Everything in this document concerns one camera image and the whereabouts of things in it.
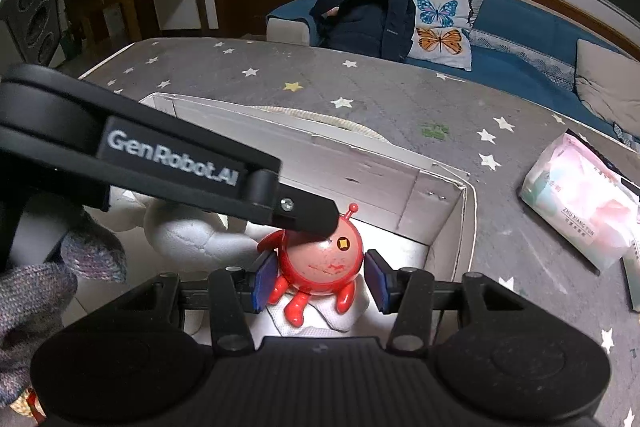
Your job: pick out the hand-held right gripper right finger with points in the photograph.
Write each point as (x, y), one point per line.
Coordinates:
(377, 281)

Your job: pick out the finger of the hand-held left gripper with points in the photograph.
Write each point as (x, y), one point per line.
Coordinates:
(305, 212)

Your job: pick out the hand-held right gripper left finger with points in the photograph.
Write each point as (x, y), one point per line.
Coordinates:
(265, 281)

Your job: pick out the red round robot toy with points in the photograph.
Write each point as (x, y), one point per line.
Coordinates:
(320, 267)

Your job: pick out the grey cardboard box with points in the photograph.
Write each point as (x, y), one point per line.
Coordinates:
(350, 167)

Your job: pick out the person's left hand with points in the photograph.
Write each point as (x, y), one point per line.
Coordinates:
(30, 307)

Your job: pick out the white plush toy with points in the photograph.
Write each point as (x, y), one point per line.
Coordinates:
(185, 237)

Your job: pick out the white paper plate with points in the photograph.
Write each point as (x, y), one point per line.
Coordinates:
(345, 123)

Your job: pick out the white speaker cabinet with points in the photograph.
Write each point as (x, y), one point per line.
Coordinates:
(30, 7)

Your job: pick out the grey star-print tablecloth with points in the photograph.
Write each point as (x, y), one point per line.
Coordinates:
(400, 97)

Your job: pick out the dark blue backpack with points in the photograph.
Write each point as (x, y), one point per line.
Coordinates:
(365, 22)

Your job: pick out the pink tissue packet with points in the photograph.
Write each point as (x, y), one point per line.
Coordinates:
(570, 197)

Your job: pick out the butterfly print pillow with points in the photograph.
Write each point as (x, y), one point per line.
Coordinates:
(440, 12)

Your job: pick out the blue sofa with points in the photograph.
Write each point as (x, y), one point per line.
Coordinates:
(520, 62)

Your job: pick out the plain beige cushion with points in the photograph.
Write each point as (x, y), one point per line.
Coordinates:
(607, 82)

